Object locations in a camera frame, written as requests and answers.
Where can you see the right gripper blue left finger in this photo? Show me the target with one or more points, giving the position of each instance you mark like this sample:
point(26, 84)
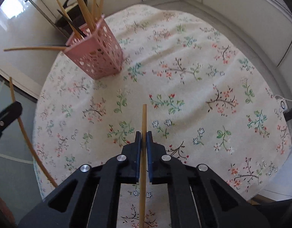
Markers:
point(130, 170)

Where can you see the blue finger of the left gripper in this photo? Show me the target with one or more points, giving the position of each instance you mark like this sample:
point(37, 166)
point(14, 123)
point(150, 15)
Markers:
point(9, 115)

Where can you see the floral tablecloth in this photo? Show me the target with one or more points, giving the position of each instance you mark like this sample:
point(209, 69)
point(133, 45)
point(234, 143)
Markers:
point(206, 103)

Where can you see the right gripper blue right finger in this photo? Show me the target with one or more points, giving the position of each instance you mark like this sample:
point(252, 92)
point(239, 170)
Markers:
point(156, 168)

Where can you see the pink perforated utensil holder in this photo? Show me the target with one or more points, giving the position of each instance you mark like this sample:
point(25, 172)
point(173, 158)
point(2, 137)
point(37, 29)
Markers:
point(98, 54)

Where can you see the white power strip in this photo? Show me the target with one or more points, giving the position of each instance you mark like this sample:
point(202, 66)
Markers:
point(282, 105)

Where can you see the dark brown wicker bin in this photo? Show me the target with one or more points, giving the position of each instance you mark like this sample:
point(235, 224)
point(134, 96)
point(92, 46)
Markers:
point(65, 26)

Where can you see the black wok with lid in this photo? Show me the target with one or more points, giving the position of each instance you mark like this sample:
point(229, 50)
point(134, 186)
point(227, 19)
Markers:
point(74, 1)

